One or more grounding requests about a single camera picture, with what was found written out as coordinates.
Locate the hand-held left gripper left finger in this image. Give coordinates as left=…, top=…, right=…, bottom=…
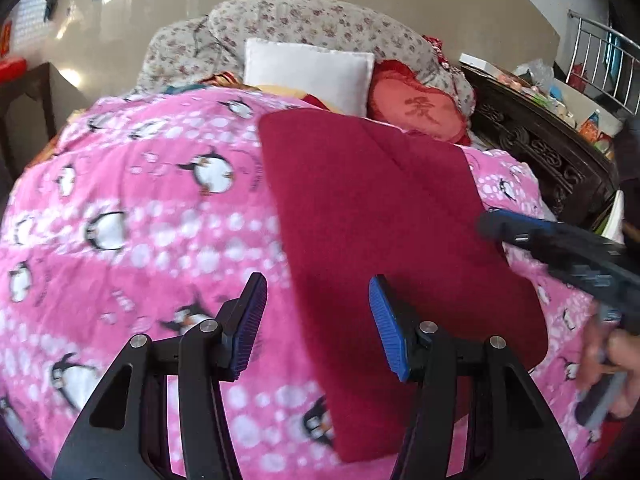
left=51, top=272, right=269, bottom=480

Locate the floral quilt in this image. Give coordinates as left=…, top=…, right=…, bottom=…
left=135, top=0, right=476, bottom=121

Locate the pile of colourful clutter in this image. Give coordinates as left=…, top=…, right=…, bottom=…
left=500, top=57, right=618, bottom=161

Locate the yellow cloth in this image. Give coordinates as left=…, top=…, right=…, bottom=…
left=260, top=82, right=346, bottom=113

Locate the dark wooden side table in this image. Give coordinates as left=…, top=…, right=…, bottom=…
left=0, top=61, right=58, bottom=181

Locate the red heart pillow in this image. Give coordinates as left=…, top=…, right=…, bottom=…
left=366, top=59, right=473, bottom=146

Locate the white pillow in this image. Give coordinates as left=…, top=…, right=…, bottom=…
left=243, top=37, right=376, bottom=118

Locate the red patterned bag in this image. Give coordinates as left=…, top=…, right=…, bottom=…
left=422, top=35, right=451, bottom=68

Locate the dark red sweater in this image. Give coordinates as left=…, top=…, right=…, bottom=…
left=257, top=107, right=548, bottom=466

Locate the metal stair railing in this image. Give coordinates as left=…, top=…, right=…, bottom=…
left=567, top=9, right=640, bottom=116

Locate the white flat box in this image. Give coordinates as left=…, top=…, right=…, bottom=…
left=459, top=52, right=506, bottom=72

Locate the pink penguin print blanket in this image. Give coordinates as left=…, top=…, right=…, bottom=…
left=0, top=85, right=621, bottom=480

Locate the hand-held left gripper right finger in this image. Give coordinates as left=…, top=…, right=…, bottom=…
left=368, top=275, right=583, bottom=480

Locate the carved dark wooden cabinet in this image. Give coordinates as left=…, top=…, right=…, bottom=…
left=460, top=62, right=626, bottom=226

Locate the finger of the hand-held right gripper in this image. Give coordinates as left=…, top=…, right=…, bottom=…
left=487, top=209, right=558, bottom=236
left=479, top=220, right=556, bottom=261

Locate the person's right hand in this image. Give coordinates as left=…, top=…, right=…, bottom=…
left=575, top=310, right=640, bottom=420

